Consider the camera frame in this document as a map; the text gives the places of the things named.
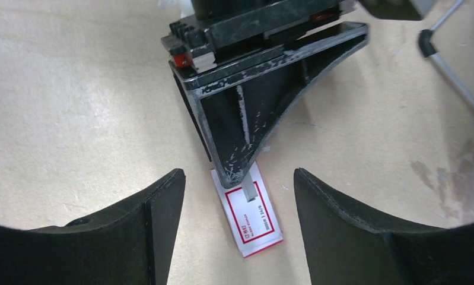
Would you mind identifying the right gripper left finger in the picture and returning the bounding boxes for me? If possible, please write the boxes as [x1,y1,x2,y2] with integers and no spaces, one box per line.
[0,169,186,284]

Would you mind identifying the red white staples box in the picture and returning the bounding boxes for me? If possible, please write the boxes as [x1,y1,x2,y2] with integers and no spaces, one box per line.
[211,163,283,258]

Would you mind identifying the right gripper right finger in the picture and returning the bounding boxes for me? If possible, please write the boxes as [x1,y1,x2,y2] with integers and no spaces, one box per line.
[294,168,474,284]

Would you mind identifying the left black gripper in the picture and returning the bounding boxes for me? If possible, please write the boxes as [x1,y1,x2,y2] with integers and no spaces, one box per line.
[161,1,369,189]

